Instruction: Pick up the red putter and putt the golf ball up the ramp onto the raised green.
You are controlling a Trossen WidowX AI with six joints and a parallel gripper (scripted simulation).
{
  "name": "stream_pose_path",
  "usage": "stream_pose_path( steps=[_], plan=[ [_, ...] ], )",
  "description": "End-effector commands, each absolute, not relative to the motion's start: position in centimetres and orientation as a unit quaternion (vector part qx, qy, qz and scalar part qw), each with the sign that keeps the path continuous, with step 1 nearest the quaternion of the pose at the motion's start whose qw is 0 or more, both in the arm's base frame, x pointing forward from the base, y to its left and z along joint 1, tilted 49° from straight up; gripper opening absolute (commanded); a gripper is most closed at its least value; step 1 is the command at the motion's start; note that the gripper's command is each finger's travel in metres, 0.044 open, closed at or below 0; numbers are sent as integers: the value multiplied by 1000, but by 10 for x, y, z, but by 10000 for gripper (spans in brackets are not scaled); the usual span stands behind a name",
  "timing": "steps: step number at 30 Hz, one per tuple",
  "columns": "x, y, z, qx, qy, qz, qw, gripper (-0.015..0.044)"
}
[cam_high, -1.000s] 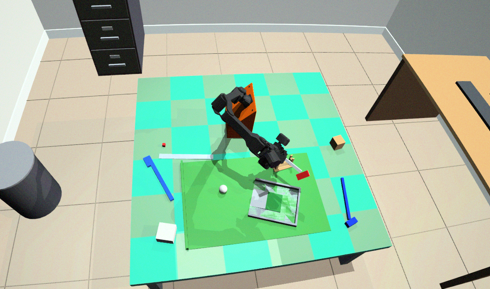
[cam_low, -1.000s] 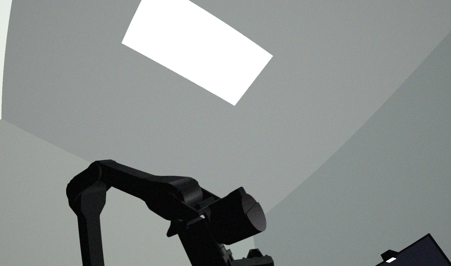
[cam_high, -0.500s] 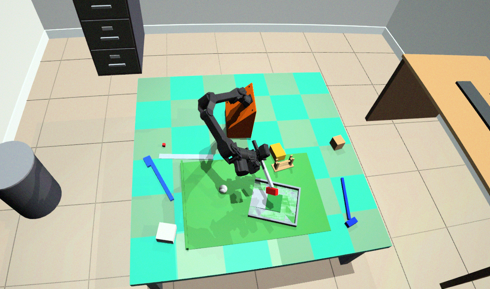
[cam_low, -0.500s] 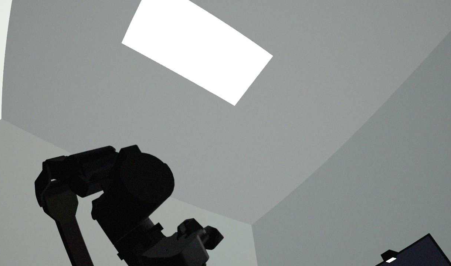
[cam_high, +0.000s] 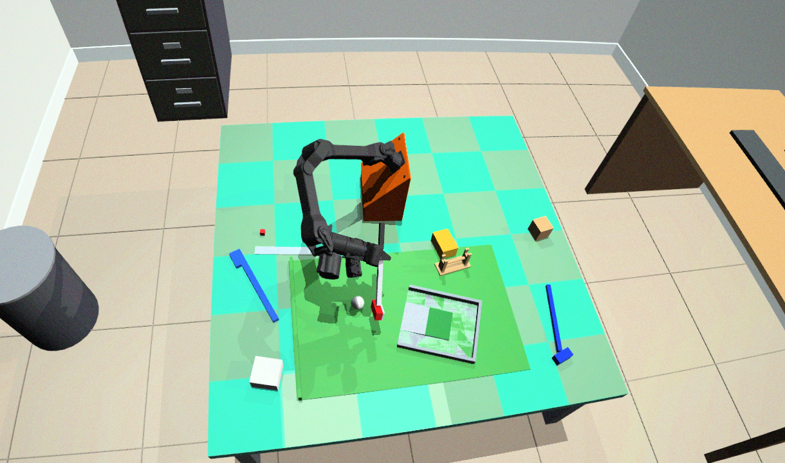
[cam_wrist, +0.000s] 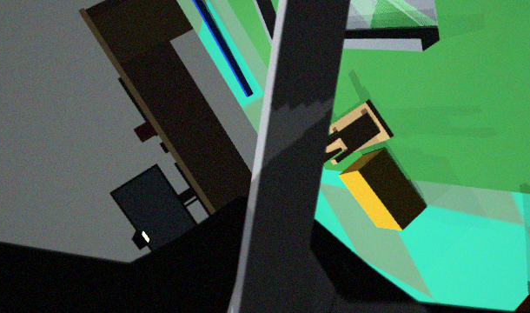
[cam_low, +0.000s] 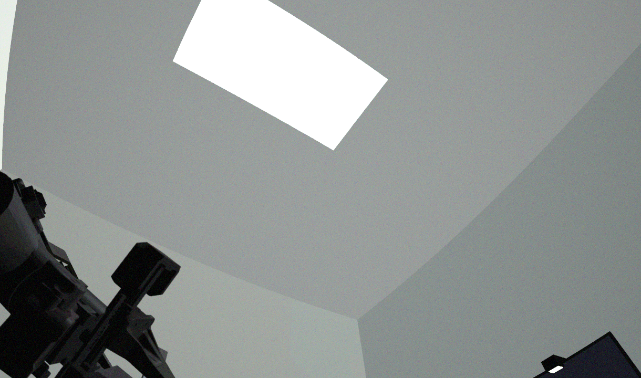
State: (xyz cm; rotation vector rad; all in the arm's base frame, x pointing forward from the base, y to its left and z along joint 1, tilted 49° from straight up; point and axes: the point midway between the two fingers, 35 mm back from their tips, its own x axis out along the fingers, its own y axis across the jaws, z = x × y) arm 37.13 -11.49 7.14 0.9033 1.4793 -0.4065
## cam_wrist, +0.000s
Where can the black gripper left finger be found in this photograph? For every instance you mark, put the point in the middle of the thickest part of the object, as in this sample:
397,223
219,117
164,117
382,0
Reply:
194,273

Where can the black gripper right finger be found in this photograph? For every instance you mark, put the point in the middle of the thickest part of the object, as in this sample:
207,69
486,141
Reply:
339,281

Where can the green putting mat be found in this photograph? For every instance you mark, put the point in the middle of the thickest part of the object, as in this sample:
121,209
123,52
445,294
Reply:
460,110

